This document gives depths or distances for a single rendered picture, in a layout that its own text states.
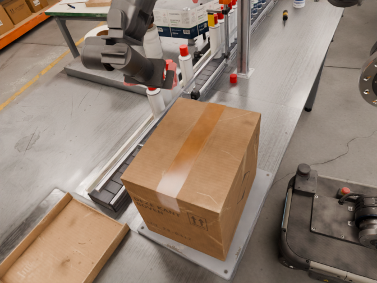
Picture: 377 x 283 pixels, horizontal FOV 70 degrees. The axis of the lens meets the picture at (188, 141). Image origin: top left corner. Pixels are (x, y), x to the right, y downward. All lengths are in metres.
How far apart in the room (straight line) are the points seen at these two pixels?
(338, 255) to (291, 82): 0.83
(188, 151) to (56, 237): 0.54
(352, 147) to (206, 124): 1.69
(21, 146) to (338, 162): 1.90
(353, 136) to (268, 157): 1.41
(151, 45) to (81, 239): 0.89
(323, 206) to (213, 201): 1.10
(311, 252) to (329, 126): 1.17
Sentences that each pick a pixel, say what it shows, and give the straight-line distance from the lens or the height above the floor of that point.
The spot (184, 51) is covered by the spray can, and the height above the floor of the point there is 1.07.
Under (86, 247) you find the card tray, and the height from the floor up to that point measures 0.83.
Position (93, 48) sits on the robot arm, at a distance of 0.65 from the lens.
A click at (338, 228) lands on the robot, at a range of 1.55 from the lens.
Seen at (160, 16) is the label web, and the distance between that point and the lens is 1.55.
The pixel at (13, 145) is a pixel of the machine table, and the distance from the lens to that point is 1.40.
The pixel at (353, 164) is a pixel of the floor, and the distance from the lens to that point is 2.16.
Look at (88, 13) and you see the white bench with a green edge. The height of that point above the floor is 0.80.
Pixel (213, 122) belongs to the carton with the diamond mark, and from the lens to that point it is 0.69.
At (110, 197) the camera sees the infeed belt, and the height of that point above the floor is 0.88.
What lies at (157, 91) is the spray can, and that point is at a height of 1.04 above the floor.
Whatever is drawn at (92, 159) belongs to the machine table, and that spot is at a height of 0.83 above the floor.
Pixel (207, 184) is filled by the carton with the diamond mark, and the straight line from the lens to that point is 0.57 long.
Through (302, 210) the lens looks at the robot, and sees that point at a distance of 1.58.
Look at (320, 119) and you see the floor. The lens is 2.41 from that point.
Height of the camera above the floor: 1.59
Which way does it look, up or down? 47 degrees down
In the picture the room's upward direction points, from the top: 11 degrees counter-clockwise
